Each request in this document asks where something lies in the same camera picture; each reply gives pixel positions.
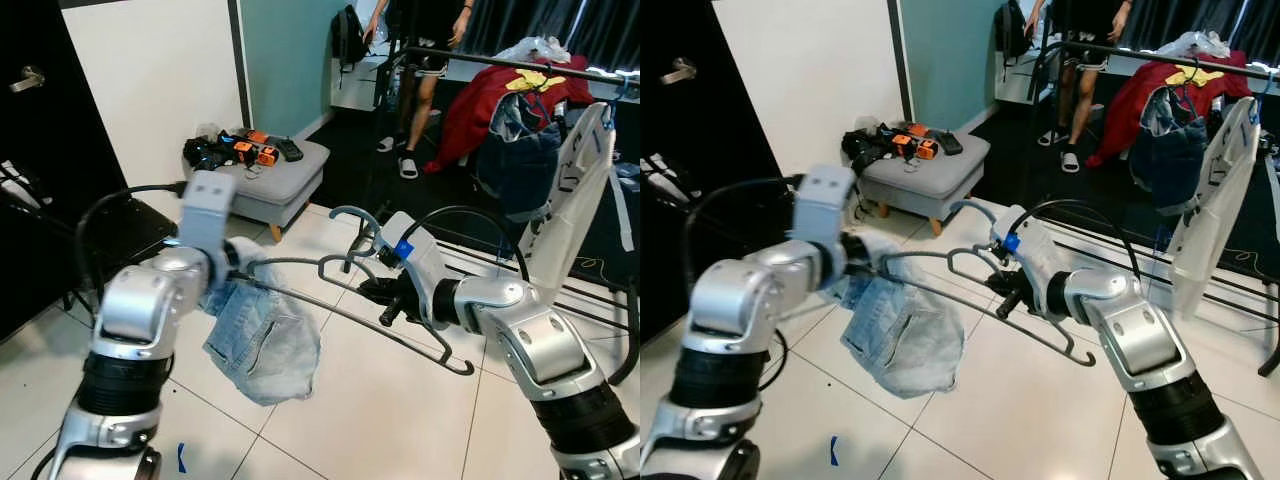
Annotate light blue denim shorts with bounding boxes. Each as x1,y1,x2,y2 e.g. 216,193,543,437
838,235,969,399
200,262,323,407

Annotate grey clothes hanger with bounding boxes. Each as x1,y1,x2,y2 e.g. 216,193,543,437
865,197,1098,368
232,204,477,378

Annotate grey upholstered ottoman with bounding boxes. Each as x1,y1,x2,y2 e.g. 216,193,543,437
200,135,332,243
858,128,993,237

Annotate black gear bundle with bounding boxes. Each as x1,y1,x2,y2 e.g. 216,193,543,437
842,125,891,166
183,134,233,172

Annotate orange and black batteries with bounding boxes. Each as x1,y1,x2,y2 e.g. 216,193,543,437
885,120,941,161
222,127,282,168

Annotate dark blue denim garment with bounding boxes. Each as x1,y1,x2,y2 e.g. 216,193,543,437
474,90,567,219
1135,83,1223,213

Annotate red garment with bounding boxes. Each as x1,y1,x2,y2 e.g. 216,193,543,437
424,62,597,175
1085,55,1256,169

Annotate white garment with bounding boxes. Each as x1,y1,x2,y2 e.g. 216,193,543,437
518,100,637,303
1165,95,1280,319

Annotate black door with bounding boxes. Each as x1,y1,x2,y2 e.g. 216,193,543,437
0,0,131,343
640,0,786,341

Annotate black backpack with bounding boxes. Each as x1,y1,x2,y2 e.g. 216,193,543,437
995,0,1033,66
331,4,370,73

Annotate black clothes rack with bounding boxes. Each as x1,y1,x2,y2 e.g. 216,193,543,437
1028,38,1280,379
372,44,641,387

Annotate yellow garment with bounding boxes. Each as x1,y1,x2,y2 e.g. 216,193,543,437
1165,62,1226,88
504,67,567,94

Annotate person in black clothes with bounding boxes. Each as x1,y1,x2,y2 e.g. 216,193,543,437
1025,0,1136,174
362,0,477,181

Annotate white plastic bag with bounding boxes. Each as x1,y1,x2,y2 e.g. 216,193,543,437
494,34,573,67
1155,28,1233,61

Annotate dark curtain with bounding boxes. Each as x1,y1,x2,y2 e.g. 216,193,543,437
455,0,641,73
1115,0,1280,69

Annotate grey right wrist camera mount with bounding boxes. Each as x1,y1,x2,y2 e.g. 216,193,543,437
377,211,453,326
992,205,1069,316

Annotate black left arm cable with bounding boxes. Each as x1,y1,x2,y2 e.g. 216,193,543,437
682,175,806,291
74,181,191,301

